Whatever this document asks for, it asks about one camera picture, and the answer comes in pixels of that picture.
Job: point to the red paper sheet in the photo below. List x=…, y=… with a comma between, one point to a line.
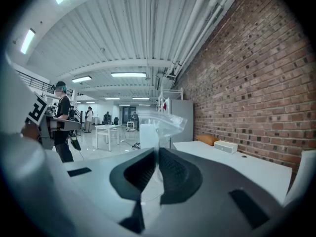
x=165, y=106

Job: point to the small white packet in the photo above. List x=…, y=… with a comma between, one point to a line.
x=149, y=136

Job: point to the white rectangular box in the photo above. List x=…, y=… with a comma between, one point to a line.
x=225, y=147

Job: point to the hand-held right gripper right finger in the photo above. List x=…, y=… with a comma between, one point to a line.
x=180, y=179

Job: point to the white metal shelf rack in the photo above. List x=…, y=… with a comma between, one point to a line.
x=181, y=94

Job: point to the bundle of white ceiling pipes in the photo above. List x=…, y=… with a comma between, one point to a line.
x=197, y=28

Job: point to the black hanging monitor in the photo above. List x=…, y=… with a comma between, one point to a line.
x=158, y=82

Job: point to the grey refrigerator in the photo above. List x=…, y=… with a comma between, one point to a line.
x=181, y=117

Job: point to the black hand-held device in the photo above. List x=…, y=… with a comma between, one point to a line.
x=75, y=142

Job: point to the white desk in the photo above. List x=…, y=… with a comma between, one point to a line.
x=234, y=167

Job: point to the black metal railing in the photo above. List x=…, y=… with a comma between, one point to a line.
x=37, y=83

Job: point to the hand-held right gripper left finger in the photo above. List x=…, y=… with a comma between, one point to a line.
x=133, y=174

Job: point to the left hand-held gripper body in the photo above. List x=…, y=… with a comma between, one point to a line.
x=66, y=126

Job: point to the white square table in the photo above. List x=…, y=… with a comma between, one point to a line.
x=106, y=127

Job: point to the orange cushion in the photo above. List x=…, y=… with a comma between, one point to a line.
x=207, y=139

